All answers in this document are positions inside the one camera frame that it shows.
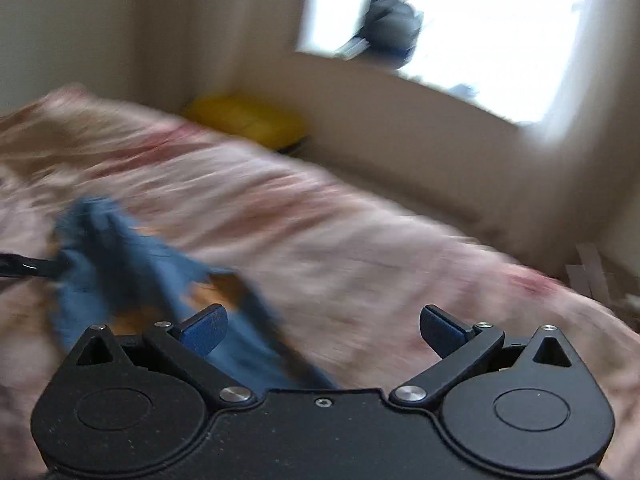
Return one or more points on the white framed window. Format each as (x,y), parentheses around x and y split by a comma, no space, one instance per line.
(505,56)

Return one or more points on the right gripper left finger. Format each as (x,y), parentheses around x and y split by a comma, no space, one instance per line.
(181,351)

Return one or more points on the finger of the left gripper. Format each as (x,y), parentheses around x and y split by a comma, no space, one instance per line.
(18,266)

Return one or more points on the dark blue backpack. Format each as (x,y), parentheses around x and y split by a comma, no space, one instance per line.
(387,34)

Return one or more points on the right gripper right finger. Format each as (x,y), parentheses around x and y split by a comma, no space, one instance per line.
(465,351)

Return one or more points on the blue patterned child pants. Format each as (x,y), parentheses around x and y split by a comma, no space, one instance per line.
(114,274)

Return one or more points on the yellow box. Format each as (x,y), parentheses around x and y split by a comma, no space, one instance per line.
(238,114)

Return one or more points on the pink floral bed quilt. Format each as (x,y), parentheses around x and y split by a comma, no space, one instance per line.
(345,272)

